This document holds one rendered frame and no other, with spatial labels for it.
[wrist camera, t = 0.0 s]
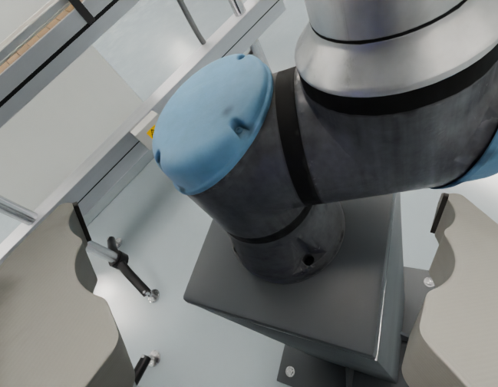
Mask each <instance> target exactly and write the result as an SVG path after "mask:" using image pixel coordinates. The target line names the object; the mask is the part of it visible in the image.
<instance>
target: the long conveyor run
mask: <svg viewBox="0 0 498 387"><path fill-rule="evenodd" d="M139 1H140V0H50V1H49V2H47V3H46V4H45V5H44V6H43V7H42V8H40V9H39V10H38V11H37V12H35V13H34V14H33V16H31V17H30V18H29V19H28V20H27V21H26V22H24V23H23V24H22V25H21V26H20V27H18V28H17V29H16V30H15V31H14V32H12V33H11V34H10V35H9V36H8V37H7V38H6V39H5V40H4V41H2V42H1V43H0V128H1V127H3V126H4V125H5V124H6V123H7V122H8V121H9V120H10V119H11V118H13V117H14V116H15V115H16V114H17V113H18V112H19V111H20V110H21V109H22V108H23V107H24V106H25V105H26V104H27V103H28V102H30V101H31V100H32V99H33V98H34V97H35V96H36V95H37V94H39V93H40V92H41V91H42V90H43V89H44V88H45V87H46V86H47V85H49V84H50V83H51V82H52V81H53V80H54V79H55V78H56V77H57V76H58V75H59V74H60V73H61V72H62V71H63V70H64V69H65V68H67V67H68V66H69V65H70V64H71V63H72V62H73V61H74V60H76V59H77V58H78V57H79V56H80V55H81V54H82V53H83V52H84V51H86V50H87V49H88V48H89V47H90V46H91V45H92V44H93V43H95V42H96V40H98V39H99V37H100V36H102V35H103V34H104V33H105V32H106V31H107V30H108V29H109V28H110V27H112V26H113V25H114V24H115V23H116V22H117V21H118V20H119V19H120V18H122V17H123V16H124V15H125V14H126V13H127V12H128V11H129V10H131V9H132V8H133V7H134V6H135V5H136V4H137V3H138V2H139Z"/></svg>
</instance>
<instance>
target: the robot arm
mask: <svg viewBox="0 0 498 387"><path fill-rule="evenodd" d="M304 1H305V7H306V10H307V12H308V18H309V21H308V24H307V25H306V26H305V28H304V30H303V31H302V33H301V34H300V36H299V38H298V41H297V43H296V46H295V65H296V66H295V67H292V68H288V69H285V70H283V71H278V72H276V73H273V74H272V73H271V71H270V69H269V67H268V66H267V65H266V64H264V63H262V61H261V60H260V59H258V58H257V57H256V56H254V55H244V54H234V55H228V56H226V57H223V58H220V59H218V60H215V61H213V62H211V63H210V64H208V65H207V66H205V67H203V68H201V69H200V70H199V71H198V72H196V73H195V74H194V75H192V76H191V77H190V78H189V79H188V80H187V81H185V82H184V83H183V84H182V85H181V86H180V87H179V88H178V90H177V91H176V92H175V94H174V95H173V96H172V97H171V98H170V99H169V101H168V102H167V104H166V106H165V107H164V109H163V110H162V112H161V114H160V116H159V118H158V120H157V123H156V126H155V129H154V132H153V142H152V147H153V156H154V159H155V161H156V162H157V165H158V167H159V168H160V169H161V170H162V171H163V172H164V173H165V174H166V175H167V176H168V177H169V178H170V179H171V180H172V181H173V185H174V186H175V188H176V189H177V190H178V191H179V192H181V193H182V194H185V195H187V196H188V197H189V198H190V199H191V200H192V201H193V202H195V203H196V204H197V205H198V206H199V207H200V208H201V209H202V210H204V211H205V212H206V213H207V214H208V215H209V216H210V217H211V218H213V219H214V220H215V221H216V222H217V223H218V224H219V225H220V226H221V227H222V228H223V229H224V230H225V231H226V232H227V233H228V235H229V239H230V243H231V246H232V249H233V252H234V253H235V255H236V257H237V259H238V260H239V261H240V263H241V264H242V265H243V266H244V267H245V268H246V269H248V270H249V271H250V272H251V273H253V274H254V275H256V276H257V277H258V278H260V279H262V280H265V281H268V282H271V283H280V284H287V283H297V282H301V281H303V280H306V279H308V278H311V277H313V276H314V275H316V274H317V273H320V272H321V271H322V270H323V269H324V268H325V267H326V266H327V265H328V264H329V263H330V262H331V261H332V260H333V259H334V258H335V256H336V254H337V253H338V251H339V249H340V247H341V245H342V242H343V239H344V235H345V215H344V212H343V209H342V207H341V204H340V201H344V200H353V199H359V198H365V197H374V196H380V195H385V194H395V193H400V192H405V191H411V190H420V189H426V188H430V189H435V190H436V189H446V188H450V187H454V186H456V185H458V184H461V183H463V182H467V181H472V180H479V179H483V178H487V177H491V176H493V175H495V174H498V0H304ZM430 233H434V236H435V237H436V239H437V242H438V243H439V247H438V248H437V252H436V254H435V256H434V259H433V262H432V264H431V266H430V269H429V274H430V277H431V279H432V280H433V282H434V285H435V287H436V289H432V290H431V291H430V292H428V294H427V295H426V297H425V300H424V303H423V305H422V307H421V309H420V312H419V314H418V316H417V319H416V322H415V324H414V327H413V329H412V330H411V334H410V336H409V339H408V342H407V348H406V351H405V354H404V360H403V363H402V367H401V370H402V374H403V377H404V380H405V382H406V383H407V384H408V385H409V387H498V223H496V222H495V221H494V220H492V219H491V218H490V217H488V216H487V215H486V214H485V213H484V212H483V211H482V210H480V209H479V208H478V207H476V206H475V205H474V204H473V203H471V202H470V201H469V200H468V199H467V198H466V197H464V196H463V195H461V194H458V193H442V194H441V195H440V199H439V201H438V204H437V209H436V212H435V215H434V220H433V223H432V227H431V230H430ZM88 241H91V237H90V234H89V232H88V230H87V227H86V224H85V222H84V218H83V217H82V214H81V211H80V208H79V206H78V203H77V202H74V203H63V204H61V205H59V206H58V207H57V208H56V209H55V210H54V211H53V212H52V213H51V214H50V215H49V216H48V217H46V218H45V219H44V220H43V221H42V222H41V223H40V224H39V225H38V226H37V227H36V228H35V229H34V230H33V231H32V232H31V233H30V234H29V235H28V236H27V237H26V238H25V239H24V240H23V241H22V242H21V243H20V244H19V245H18V246H17V247H16V248H15V249H14V250H13V251H12V252H11V253H10V254H9V255H8V257H7V258H6V259H5V260H4V262H3V263H2V264H1V265H0V387H133V385H134V381H135V371H134V368H133V366H132V363H131V360H130V357H129V355H128V352H127V349H126V346H125V344H124V341H123V339H122V336H121V334H120V331H119V329H118V327H117V324H116V322H115V319H114V316H113V314H112V312H111V310H110V307H109V305H108V302H107V300H106V299H104V298H102V297H100V296H97V295H94V294H93V292H94V288H95V286H96V284H97V276H96V274H95V272H94V269H93V266H92V265H91V261H90V259H89V257H88V254H87V252H86V247H87V242H88Z"/></svg>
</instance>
